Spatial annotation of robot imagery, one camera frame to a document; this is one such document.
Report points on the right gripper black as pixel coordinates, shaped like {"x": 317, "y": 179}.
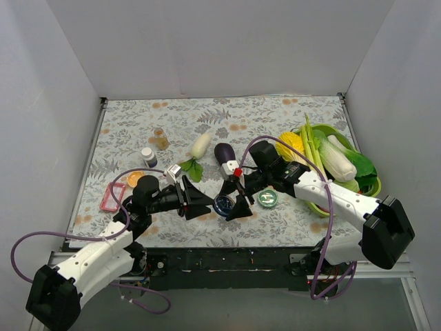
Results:
{"x": 243, "y": 188}

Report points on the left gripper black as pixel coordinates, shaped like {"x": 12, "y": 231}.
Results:
{"x": 182, "y": 198}

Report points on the blue round pill box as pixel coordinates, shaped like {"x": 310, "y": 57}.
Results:
{"x": 223, "y": 205}

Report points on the amber pill bottle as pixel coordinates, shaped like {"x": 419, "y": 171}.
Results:
{"x": 161, "y": 139}

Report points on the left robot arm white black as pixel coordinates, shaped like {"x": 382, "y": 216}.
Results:
{"x": 58, "y": 294}

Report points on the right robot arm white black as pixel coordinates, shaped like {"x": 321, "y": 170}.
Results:
{"x": 383, "y": 228}

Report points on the green round pill box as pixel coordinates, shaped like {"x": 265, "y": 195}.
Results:
{"x": 268, "y": 198}

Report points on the purple eggplant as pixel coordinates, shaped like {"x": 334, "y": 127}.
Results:
{"x": 224, "y": 152}

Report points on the white radish with leaves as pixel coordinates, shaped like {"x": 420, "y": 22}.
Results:
{"x": 192, "y": 166}

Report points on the white blue pill bottle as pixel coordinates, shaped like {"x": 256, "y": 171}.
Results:
{"x": 149, "y": 157}

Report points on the orange round pill box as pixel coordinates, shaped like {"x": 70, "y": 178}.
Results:
{"x": 133, "y": 178}

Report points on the floral table mat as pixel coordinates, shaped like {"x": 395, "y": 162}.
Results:
{"x": 128, "y": 127}

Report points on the pink rectangular pill box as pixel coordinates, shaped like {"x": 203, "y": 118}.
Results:
{"x": 113, "y": 195}

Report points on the celery stalks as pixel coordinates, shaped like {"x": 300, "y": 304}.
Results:
{"x": 311, "y": 151}

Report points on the napa cabbage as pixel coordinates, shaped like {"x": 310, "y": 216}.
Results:
{"x": 335, "y": 162}

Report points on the green bok choy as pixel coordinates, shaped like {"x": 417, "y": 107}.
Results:
{"x": 366, "y": 174}

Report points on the green vegetable basket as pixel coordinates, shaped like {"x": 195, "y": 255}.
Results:
{"x": 372, "y": 190}

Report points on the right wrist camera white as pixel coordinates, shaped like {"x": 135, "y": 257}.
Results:
{"x": 227, "y": 169}

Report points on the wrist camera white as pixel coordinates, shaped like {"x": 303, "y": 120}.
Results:
{"x": 227, "y": 169}
{"x": 172, "y": 174}

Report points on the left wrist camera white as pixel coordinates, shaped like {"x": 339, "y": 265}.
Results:
{"x": 172, "y": 174}

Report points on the black front rail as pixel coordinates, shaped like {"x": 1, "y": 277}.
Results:
{"x": 221, "y": 268}

